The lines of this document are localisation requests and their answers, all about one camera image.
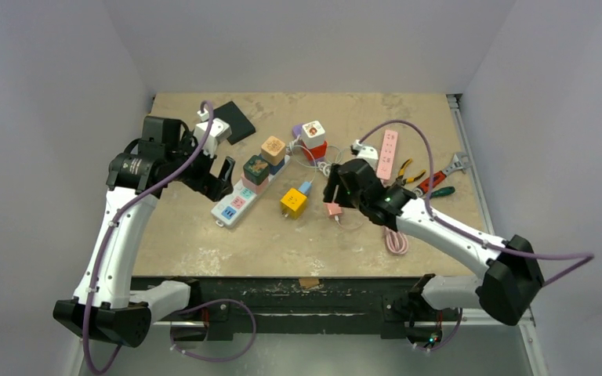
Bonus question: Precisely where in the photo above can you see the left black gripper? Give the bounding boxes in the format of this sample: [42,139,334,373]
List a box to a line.
[166,131,233,201]

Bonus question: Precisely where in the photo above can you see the small pink cube charger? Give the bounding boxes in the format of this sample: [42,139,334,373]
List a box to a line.
[325,202,343,218]

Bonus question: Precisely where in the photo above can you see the white power strip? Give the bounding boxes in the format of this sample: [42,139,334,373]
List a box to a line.
[210,155,291,229]

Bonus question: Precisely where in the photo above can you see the yellow cube charger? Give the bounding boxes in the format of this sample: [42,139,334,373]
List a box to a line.
[279,188,307,219]

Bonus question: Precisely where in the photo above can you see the pink power strip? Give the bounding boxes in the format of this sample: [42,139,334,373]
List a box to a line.
[376,129,398,181]

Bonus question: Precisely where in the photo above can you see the black box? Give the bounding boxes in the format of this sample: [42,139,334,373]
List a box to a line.
[214,101,256,145]

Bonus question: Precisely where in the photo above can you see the yellow handled pliers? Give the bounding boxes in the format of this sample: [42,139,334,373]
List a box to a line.
[394,158,428,188]

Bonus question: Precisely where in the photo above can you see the green handled screwdriver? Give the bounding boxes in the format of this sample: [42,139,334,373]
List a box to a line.
[429,186,456,199]

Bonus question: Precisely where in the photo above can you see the red handled adjustable wrench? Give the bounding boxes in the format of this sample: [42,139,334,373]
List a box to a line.
[412,152,472,197]

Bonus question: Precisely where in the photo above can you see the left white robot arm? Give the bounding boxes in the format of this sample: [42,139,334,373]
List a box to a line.
[53,114,235,348]

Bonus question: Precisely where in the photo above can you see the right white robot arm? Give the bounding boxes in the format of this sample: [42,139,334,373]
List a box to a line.
[324,158,545,326]

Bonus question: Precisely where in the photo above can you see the dark green cube charger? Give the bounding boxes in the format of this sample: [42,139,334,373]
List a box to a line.
[243,155,270,183]

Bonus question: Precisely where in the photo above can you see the red cube charger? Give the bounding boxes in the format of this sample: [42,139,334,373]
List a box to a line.
[300,141,328,162]

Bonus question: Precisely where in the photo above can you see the navy blue cube charger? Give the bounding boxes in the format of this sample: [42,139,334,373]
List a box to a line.
[269,158,286,175]

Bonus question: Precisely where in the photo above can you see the white cube charger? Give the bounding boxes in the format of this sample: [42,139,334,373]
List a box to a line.
[300,121,325,150]

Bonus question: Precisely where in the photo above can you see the purple usb hub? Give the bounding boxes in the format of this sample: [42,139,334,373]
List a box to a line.
[292,123,304,139]

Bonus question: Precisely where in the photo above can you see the thin white cable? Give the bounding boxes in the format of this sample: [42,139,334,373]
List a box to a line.
[334,215,367,232]

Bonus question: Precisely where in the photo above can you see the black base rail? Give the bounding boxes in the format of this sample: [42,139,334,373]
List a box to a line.
[160,277,459,342]

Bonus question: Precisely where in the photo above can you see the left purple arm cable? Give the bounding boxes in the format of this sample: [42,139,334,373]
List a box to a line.
[82,100,258,376]

